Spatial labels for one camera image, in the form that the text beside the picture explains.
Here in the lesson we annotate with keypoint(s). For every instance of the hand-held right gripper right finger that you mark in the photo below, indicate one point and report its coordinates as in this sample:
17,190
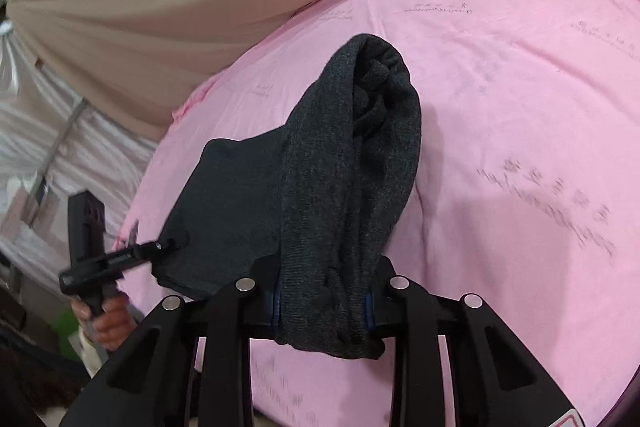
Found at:
369,307

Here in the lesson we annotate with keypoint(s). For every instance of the person's left hand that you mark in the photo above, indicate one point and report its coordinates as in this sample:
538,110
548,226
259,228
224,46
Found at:
112,324

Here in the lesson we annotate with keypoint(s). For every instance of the dark grey pants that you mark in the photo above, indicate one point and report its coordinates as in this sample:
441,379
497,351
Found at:
330,187

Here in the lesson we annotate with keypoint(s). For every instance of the pink printed bed sheet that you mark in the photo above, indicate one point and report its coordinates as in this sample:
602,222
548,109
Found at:
500,107

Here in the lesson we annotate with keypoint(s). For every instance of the green object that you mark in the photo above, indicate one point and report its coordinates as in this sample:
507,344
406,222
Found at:
65,332

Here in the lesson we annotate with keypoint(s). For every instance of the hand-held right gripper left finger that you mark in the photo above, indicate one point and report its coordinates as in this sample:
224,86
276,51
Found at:
274,307

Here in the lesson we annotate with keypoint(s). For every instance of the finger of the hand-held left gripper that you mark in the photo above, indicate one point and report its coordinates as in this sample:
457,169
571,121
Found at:
152,249

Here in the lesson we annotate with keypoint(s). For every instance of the white satin cloth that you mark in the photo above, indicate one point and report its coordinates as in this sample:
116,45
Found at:
75,187

